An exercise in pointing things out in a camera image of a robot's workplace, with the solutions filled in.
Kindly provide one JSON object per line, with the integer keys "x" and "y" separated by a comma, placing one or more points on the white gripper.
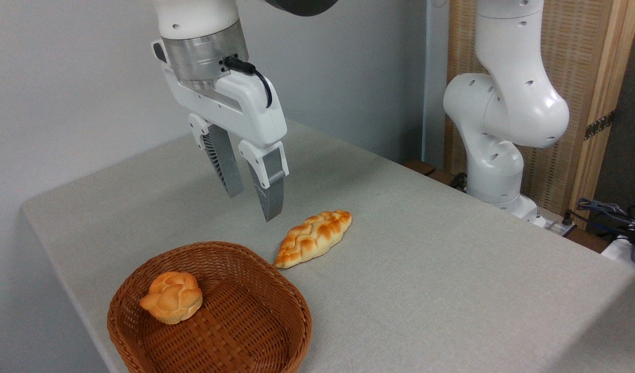
{"x": 245, "y": 103}

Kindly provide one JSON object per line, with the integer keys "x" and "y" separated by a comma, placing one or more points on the brown woven wicker basket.
{"x": 234, "y": 321}

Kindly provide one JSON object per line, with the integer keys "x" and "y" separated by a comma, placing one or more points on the long braided bread loaf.
{"x": 312, "y": 238}

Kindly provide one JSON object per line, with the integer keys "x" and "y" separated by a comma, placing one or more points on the round knotted bread roll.
{"x": 172, "y": 298}

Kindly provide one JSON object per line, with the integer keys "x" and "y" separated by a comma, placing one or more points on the beige fabric tablecloth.
{"x": 426, "y": 285}

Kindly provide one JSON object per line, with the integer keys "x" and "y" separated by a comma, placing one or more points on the metal screen hinge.
{"x": 600, "y": 125}

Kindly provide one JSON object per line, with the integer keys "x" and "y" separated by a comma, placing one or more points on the woven wood-framed folding screen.
{"x": 576, "y": 52}

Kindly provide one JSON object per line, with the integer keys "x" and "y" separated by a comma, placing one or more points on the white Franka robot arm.
{"x": 504, "y": 103}

